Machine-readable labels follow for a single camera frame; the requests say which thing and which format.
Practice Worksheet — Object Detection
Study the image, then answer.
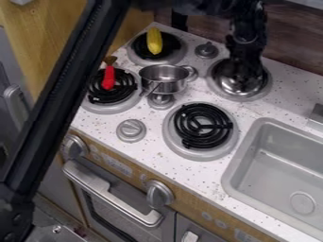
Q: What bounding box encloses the silver bowl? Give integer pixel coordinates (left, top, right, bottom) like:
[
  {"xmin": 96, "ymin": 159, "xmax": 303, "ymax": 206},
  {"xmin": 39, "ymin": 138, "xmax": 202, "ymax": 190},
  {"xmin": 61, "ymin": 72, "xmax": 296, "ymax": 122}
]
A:
[{"xmin": 211, "ymin": 58, "xmax": 270, "ymax": 97}]

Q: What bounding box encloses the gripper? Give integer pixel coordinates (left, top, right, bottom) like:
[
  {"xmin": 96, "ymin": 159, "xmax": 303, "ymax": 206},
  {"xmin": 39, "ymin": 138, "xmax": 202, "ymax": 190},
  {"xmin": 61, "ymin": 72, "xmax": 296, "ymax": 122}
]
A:
[{"xmin": 224, "ymin": 32, "xmax": 269, "ymax": 82}]

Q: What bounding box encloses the toy stove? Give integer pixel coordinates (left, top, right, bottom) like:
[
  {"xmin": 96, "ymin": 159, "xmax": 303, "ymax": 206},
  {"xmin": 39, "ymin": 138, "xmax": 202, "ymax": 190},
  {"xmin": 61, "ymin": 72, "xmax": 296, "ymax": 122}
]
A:
[{"xmin": 79, "ymin": 29, "xmax": 274, "ymax": 163}]

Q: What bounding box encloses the yellow toy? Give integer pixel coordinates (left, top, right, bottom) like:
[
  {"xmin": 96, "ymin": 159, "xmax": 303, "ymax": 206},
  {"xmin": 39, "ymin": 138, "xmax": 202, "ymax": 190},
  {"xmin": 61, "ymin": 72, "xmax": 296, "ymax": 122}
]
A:
[{"xmin": 144, "ymin": 26, "xmax": 164, "ymax": 57}]

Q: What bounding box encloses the silver pot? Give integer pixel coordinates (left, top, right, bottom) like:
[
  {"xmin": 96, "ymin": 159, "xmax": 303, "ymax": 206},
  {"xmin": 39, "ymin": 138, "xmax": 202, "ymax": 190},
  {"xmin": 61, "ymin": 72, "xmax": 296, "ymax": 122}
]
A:
[{"xmin": 137, "ymin": 63, "xmax": 200, "ymax": 97}]

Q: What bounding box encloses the red toy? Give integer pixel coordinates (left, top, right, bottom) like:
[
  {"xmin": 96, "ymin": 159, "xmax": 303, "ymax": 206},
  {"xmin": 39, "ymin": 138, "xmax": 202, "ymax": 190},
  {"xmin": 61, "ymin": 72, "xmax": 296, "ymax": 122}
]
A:
[{"xmin": 99, "ymin": 55, "xmax": 120, "ymax": 92}]

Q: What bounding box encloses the toy sink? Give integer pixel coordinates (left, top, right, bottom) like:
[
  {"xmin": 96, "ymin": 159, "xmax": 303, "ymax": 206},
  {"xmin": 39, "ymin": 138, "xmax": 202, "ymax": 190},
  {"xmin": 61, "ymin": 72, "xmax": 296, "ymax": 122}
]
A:
[{"xmin": 220, "ymin": 117, "xmax": 323, "ymax": 242}]

